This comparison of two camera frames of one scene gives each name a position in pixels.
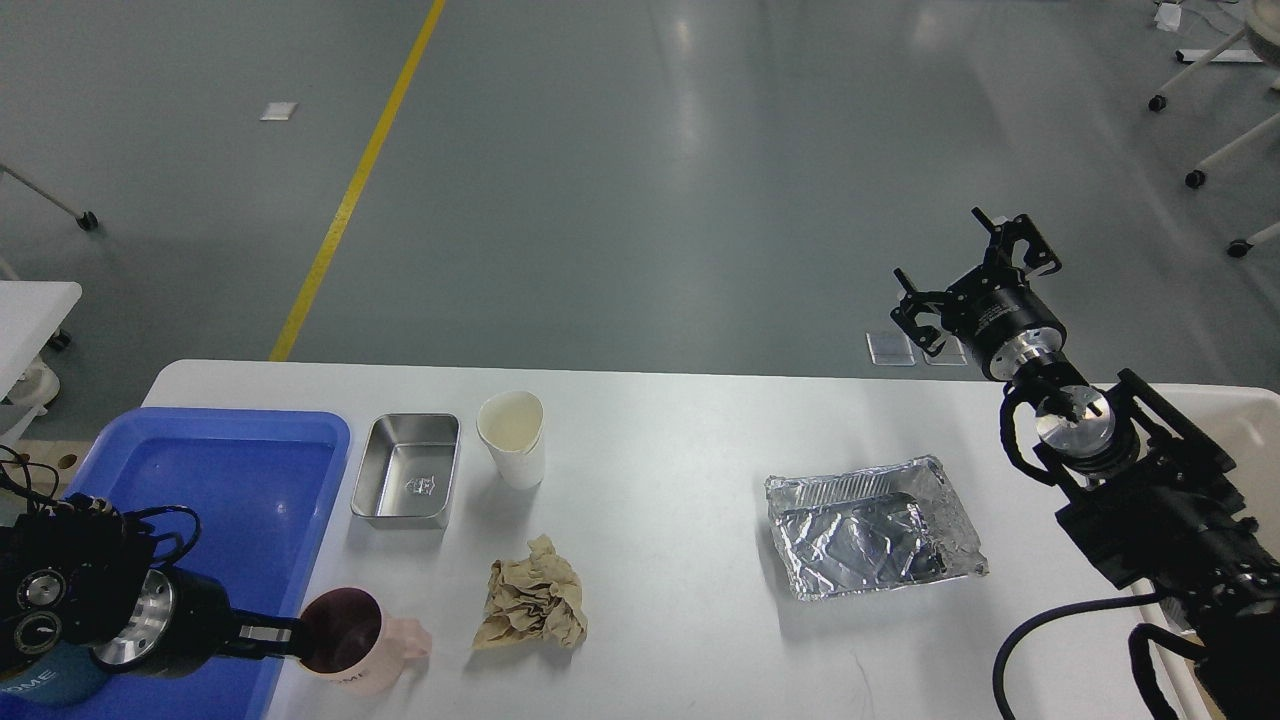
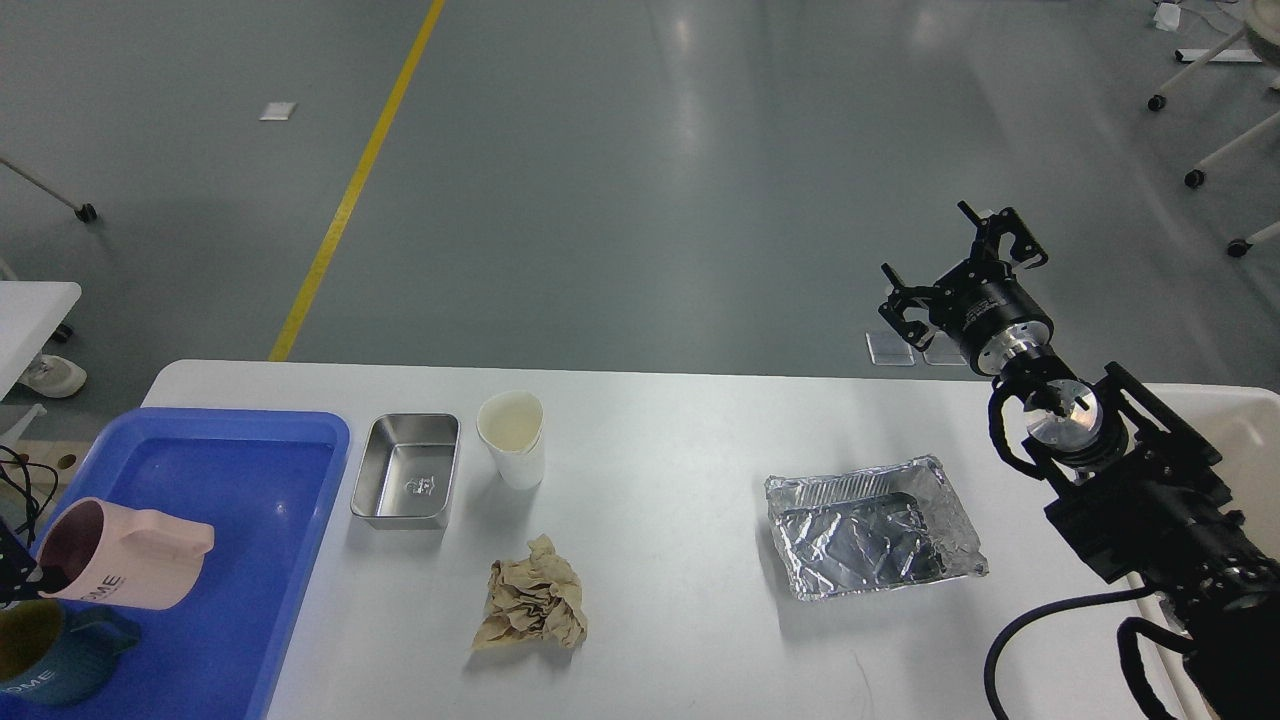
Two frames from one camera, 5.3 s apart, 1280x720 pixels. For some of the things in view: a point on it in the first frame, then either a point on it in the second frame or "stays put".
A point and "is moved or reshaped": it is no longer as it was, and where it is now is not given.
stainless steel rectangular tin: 407,473 stays put
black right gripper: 1007,324 stays put
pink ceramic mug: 348,643 is moved or reshaped
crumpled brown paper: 538,597 stays put
